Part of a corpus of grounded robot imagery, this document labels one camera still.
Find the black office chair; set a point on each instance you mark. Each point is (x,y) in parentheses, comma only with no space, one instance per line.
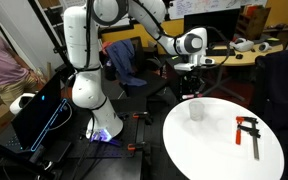
(150,85)

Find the wooden shelf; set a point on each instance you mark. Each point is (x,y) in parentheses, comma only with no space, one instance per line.
(254,21)

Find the whiteboard with writing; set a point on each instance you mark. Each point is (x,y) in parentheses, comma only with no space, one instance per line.
(200,6)

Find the black chair with dark fabric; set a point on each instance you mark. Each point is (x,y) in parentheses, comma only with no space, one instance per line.
(277,86)

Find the black keyboard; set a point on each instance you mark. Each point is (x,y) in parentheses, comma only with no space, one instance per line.
(222,52)

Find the black computer mouse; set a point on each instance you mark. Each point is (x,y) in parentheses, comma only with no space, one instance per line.
(239,56)

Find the clear plastic cup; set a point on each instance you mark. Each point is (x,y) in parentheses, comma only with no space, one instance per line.
(196,110)

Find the white VR controller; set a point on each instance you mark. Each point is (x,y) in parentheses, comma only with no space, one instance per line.
(264,46)

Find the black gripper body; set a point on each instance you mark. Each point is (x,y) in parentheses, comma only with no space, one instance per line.
(191,77)

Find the blue jacket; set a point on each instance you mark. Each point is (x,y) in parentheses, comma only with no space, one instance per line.
(122,61)

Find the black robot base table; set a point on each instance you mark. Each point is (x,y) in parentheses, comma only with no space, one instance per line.
(117,163)

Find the black computer tower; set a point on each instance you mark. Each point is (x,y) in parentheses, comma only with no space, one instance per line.
(174,80)

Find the white VR headset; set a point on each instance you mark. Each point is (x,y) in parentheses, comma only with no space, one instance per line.
(242,45)

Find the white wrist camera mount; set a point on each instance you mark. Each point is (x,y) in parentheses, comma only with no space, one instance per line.
(194,66)

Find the black orange table clamp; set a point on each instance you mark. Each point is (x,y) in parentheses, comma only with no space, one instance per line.
(140,115)
(135,146)

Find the black computer monitor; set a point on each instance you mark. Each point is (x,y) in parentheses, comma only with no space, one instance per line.
(220,20)

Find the black tripod stand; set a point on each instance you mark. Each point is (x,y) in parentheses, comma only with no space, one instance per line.
(50,36)

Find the white handheld controller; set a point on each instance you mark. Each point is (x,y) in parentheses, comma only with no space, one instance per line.
(19,104)

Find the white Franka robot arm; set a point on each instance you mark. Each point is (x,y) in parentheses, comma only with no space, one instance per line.
(84,50)

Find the person in pink shirt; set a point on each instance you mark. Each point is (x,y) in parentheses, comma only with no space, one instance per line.
(0,66)

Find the black laptop with blue light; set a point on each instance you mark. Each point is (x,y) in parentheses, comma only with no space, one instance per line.
(34,120)

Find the round wooden desk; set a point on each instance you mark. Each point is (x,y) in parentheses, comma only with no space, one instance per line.
(250,59)

